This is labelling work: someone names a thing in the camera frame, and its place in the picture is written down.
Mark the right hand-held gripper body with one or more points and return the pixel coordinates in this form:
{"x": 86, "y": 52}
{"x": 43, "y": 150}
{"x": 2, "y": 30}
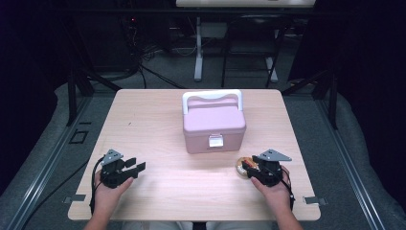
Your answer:
{"x": 269, "y": 169}

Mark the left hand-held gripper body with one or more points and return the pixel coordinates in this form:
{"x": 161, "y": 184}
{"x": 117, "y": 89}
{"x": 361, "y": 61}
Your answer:
{"x": 111, "y": 174}

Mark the pink storage box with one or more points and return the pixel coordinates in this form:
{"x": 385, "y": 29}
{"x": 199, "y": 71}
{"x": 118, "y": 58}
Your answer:
{"x": 214, "y": 121}

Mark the person's left hand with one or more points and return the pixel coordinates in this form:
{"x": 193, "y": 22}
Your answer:
{"x": 107, "y": 196}

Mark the person's right hand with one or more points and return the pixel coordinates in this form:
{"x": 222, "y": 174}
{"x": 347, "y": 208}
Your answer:
{"x": 277, "y": 195}

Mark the person's white clothing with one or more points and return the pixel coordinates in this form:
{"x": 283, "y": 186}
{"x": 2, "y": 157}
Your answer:
{"x": 153, "y": 226}

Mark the black metal stand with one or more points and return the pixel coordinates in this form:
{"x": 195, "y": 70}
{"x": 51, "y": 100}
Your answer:
{"x": 333, "y": 102}
{"x": 72, "y": 96}

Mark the short white desk leg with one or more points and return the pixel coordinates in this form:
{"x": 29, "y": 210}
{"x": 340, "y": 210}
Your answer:
{"x": 272, "y": 70}

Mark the black chair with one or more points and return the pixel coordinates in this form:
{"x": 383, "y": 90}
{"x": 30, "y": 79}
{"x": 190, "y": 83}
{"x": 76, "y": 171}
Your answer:
{"x": 252, "y": 48}

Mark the long white desk leg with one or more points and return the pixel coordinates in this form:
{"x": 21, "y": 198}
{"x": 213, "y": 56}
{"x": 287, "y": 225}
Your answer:
{"x": 198, "y": 57}

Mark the white desk top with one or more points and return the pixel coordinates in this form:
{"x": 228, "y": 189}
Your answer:
{"x": 245, "y": 3}

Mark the grey table bracket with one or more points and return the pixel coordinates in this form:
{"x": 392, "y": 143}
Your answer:
{"x": 314, "y": 200}
{"x": 75, "y": 198}

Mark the aluminium floor rail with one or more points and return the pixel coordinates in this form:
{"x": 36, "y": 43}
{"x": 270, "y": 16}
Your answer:
{"x": 351, "y": 166}
{"x": 44, "y": 172}

